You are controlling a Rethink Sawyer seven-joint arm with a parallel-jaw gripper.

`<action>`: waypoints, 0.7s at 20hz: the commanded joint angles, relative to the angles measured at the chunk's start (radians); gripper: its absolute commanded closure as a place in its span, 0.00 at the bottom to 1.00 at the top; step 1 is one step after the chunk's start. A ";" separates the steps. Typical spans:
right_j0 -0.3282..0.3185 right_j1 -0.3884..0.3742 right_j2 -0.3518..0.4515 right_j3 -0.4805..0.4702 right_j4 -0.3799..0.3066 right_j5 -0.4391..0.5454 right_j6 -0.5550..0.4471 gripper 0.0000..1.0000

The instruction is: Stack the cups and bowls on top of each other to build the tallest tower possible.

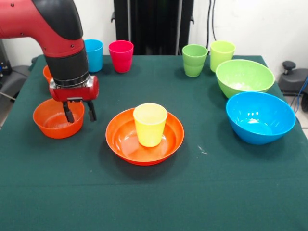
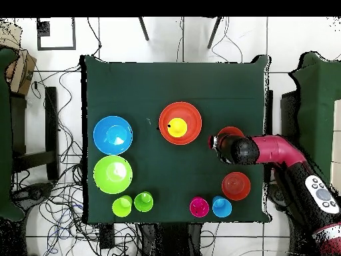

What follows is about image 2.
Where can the small orange bowl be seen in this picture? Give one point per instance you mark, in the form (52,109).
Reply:
(235,186)
(230,131)

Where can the yellow cup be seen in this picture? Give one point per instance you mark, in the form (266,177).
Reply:
(178,128)

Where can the large orange bowl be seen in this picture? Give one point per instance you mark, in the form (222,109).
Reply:
(186,110)

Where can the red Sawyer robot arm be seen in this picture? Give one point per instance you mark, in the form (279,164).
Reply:
(277,149)

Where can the white block stack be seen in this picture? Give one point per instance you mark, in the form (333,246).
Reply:
(336,133)

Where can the blue cup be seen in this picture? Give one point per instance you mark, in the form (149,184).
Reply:
(222,207)

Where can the pink cup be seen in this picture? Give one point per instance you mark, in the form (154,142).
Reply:
(199,207)

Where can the grey chair base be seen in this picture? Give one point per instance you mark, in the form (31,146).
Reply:
(275,196)

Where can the blue bowl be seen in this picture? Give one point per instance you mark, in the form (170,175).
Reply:
(113,135)

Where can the lime green bowl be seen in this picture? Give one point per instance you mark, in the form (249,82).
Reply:
(113,174)

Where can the dark green side tablecloth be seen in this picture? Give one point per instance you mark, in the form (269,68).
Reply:
(5,133)
(317,106)

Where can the lime green cup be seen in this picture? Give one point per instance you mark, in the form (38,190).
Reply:
(122,207)

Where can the black tripod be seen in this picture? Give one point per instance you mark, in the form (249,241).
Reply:
(143,29)

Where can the black power strip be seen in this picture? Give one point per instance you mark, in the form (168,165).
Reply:
(107,236)

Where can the grey stand base with knob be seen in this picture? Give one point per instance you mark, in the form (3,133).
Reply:
(32,194)

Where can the cardboard box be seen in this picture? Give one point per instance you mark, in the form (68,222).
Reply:
(20,72)

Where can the black bench frame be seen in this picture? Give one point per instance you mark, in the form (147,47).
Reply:
(289,117)
(52,128)

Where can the black square floor frame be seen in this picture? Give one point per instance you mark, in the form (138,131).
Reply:
(43,29)

